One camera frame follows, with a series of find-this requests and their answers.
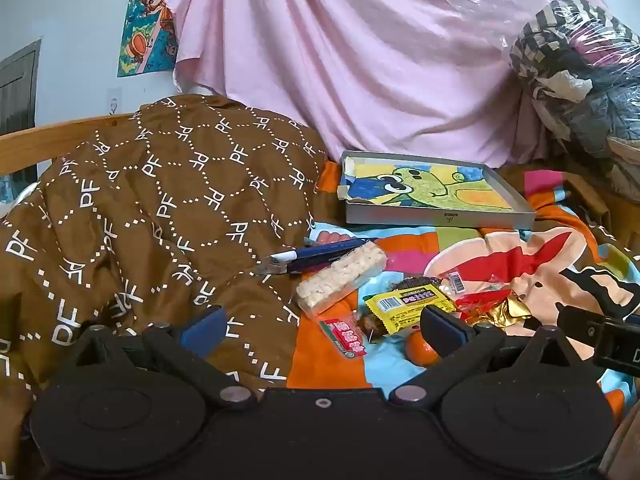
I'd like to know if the dark dried fruit clear packet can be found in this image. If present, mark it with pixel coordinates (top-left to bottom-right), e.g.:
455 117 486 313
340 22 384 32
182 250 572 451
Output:
389 271 467 295

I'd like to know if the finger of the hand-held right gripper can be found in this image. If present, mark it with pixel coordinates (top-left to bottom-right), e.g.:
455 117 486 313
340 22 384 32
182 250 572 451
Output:
554 304 603 348

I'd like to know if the wall poster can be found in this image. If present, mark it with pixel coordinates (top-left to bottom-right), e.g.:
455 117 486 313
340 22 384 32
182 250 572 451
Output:
117 0 187 78

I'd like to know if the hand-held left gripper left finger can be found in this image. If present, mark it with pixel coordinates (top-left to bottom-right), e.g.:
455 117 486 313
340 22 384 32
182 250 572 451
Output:
62 306 258 408

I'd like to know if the pink hanging sheet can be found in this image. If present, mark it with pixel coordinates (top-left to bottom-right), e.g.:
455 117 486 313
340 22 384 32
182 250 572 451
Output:
165 0 610 171

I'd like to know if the yellow snack packet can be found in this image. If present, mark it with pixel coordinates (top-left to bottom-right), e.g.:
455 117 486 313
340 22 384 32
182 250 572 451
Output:
363 282 457 334

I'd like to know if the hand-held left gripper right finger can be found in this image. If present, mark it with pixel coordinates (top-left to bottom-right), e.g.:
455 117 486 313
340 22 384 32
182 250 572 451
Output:
389 305 598 406

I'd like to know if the grey door frame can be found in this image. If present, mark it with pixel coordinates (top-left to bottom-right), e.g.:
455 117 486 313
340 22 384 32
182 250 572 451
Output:
0 39 42 137

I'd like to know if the brown printed blanket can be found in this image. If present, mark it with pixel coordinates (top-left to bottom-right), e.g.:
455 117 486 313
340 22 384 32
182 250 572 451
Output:
0 94 332 480

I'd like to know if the red crinkled snack packet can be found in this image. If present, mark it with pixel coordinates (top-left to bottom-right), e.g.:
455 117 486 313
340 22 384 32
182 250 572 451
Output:
454 286 512 322

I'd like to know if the red and white snack packet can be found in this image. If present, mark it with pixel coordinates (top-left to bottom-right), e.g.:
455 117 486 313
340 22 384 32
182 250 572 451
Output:
318 315 369 360

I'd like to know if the blue and white sachet packet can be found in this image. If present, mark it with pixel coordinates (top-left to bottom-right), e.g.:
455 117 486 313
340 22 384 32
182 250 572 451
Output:
256 236 379 277

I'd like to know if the tangerine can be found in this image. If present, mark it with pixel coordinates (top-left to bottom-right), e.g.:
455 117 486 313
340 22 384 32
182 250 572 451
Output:
404 327 442 365

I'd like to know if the wooden bed frame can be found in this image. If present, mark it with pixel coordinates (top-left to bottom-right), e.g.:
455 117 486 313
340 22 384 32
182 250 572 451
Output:
0 112 137 179

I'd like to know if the gold foil wrapper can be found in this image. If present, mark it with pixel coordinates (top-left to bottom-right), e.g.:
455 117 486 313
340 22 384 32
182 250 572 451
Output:
486 294 535 330

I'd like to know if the colourful cartoon blanket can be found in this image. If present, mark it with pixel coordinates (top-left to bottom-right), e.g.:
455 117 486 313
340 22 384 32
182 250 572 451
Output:
286 160 640 411

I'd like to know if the clear plastic bag of clothes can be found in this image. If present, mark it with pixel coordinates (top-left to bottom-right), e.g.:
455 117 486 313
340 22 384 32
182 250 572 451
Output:
450 0 640 198

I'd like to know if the clear rice crisp bar packet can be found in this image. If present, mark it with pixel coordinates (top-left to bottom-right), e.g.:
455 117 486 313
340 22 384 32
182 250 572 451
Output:
295 240 389 319

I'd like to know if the grey box with cartoon drawing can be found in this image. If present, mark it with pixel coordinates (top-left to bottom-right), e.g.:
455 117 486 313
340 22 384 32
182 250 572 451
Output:
341 150 537 226

